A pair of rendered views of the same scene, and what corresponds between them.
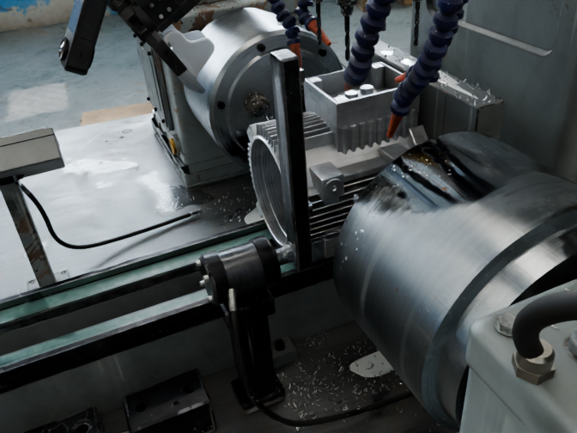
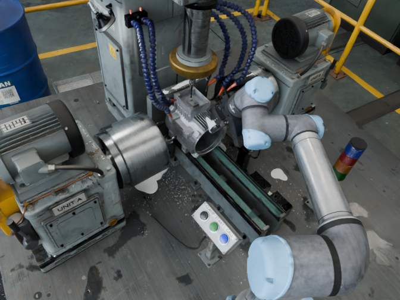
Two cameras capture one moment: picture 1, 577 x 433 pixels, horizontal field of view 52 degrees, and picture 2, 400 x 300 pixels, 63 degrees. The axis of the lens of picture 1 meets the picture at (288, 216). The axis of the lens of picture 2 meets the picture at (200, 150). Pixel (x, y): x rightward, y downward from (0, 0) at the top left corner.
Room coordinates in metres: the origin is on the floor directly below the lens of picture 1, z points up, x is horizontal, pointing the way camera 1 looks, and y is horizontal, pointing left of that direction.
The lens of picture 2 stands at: (1.08, 0.86, 2.02)
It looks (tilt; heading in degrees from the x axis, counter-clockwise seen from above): 49 degrees down; 247
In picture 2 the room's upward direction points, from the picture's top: 8 degrees clockwise
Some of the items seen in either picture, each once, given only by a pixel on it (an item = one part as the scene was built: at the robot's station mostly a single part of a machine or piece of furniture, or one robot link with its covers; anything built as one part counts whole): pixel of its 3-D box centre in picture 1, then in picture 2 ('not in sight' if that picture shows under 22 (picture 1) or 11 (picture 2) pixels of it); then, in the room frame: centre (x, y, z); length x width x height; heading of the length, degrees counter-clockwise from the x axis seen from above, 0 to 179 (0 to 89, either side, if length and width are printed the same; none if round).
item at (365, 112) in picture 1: (360, 106); (191, 104); (0.73, -0.11, 1.11); 0.12 x 0.11 x 0.07; 110
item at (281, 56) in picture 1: (292, 170); not in sight; (0.55, -0.01, 1.12); 0.04 x 0.03 x 0.26; 111
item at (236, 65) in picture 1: (252, 80); (120, 156); (1.05, 0.05, 1.04); 0.37 x 0.25 x 0.25; 21
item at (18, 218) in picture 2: not in sight; (24, 225); (1.37, 0.28, 1.07); 0.08 x 0.07 x 0.20; 111
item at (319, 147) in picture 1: (335, 174); (195, 125); (0.72, -0.07, 1.01); 0.20 x 0.19 x 0.19; 110
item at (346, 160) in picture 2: not in sight; (349, 156); (0.25, 0.32, 1.14); 0.06 x 0.06 x 0.04
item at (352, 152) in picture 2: not in sight; (355, 148); (0.25, 0.32, 1.19); 0.06 x 0.06 x 0.04
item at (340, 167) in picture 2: not in sight; (344, 163); (0.25, 0.32, 1.10); 0.06 x 0.06 x 0.04
